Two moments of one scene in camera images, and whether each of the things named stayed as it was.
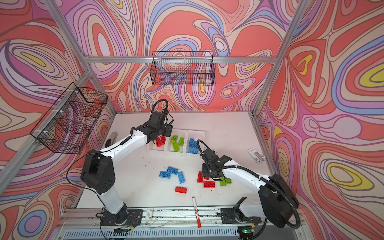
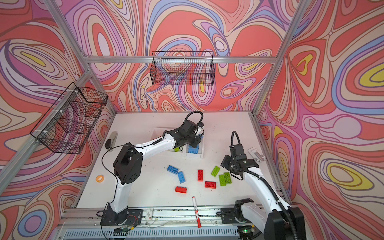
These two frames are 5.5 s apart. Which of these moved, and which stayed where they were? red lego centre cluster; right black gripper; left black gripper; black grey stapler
Moved: right black gripper; left black gripper
Stayed: black grey stapler; red lego centre cluster
